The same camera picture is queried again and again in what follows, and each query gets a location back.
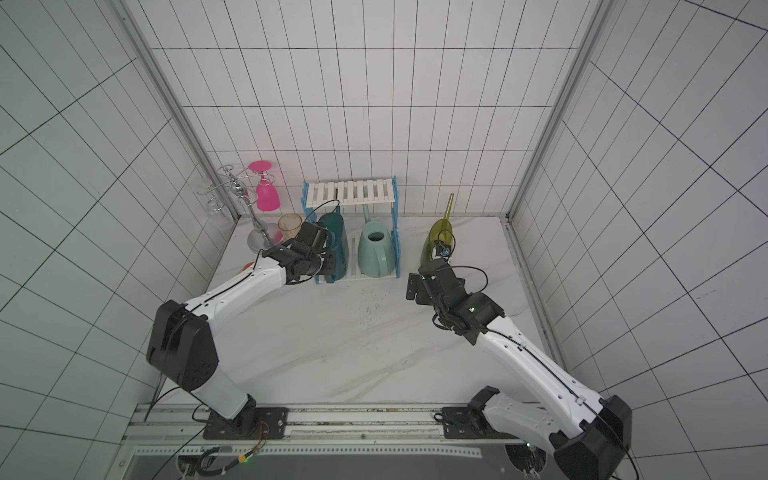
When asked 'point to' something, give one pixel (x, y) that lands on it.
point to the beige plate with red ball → (247, 266)
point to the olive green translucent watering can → (442, 232)
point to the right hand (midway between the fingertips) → (416, 280)
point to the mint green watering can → (376, 249)
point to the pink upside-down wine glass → (268, 198)
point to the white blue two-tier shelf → (339, 194)
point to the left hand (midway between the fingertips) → (326, 267)
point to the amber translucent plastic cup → (289, 223)
